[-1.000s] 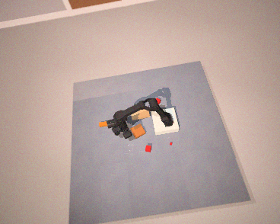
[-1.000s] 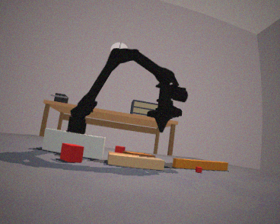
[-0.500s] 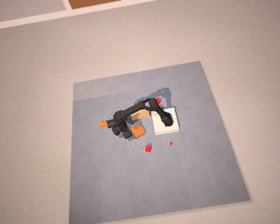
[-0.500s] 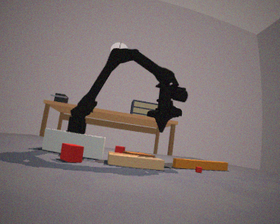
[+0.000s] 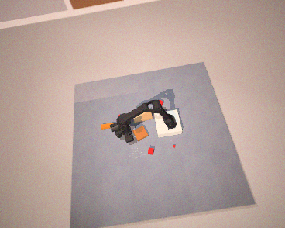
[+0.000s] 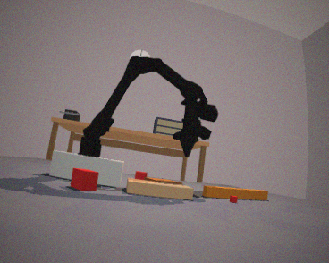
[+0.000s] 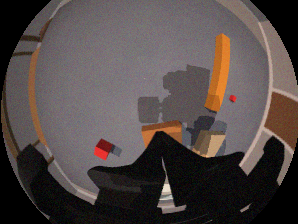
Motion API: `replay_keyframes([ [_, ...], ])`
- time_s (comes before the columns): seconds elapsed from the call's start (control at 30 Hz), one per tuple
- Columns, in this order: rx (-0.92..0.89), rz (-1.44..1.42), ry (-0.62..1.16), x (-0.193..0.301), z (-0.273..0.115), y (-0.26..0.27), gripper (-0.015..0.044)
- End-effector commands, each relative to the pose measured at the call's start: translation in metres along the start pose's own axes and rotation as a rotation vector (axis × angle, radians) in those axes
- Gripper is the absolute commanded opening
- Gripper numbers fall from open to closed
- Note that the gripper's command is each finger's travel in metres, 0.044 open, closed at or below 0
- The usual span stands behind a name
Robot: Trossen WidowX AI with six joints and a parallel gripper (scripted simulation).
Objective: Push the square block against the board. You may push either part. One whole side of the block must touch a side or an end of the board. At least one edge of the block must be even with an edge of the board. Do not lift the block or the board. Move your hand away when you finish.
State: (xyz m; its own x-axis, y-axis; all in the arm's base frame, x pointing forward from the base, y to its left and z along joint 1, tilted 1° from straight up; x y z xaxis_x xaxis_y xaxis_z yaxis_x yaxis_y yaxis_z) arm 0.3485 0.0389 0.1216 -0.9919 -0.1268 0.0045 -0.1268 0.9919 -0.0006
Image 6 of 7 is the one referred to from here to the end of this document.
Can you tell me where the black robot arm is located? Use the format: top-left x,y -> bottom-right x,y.
80,56 -> 219,158

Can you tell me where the orange long bar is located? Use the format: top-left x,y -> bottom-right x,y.
202,186 -> 268,200

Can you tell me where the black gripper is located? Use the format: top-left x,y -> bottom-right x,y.
173,115 -> 208,157

